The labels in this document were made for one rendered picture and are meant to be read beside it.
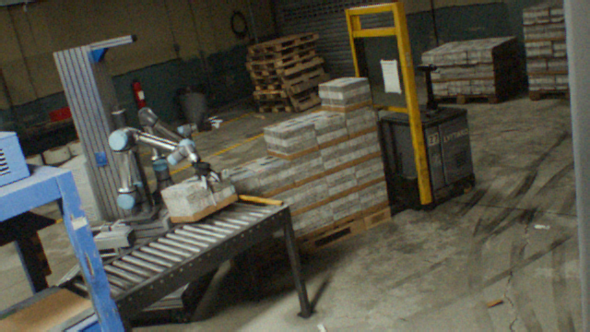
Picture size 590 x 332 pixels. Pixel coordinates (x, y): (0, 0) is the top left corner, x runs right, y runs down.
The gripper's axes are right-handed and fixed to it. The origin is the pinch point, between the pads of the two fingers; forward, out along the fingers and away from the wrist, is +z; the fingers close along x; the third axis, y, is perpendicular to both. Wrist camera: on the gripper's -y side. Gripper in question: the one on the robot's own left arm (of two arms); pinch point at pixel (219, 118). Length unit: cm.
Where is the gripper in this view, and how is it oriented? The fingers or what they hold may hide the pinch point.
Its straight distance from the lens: 470.7
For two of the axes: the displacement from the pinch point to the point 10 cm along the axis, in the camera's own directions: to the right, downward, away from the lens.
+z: 9.3, -2.6, 2.4
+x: 3.2, 3.4, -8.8
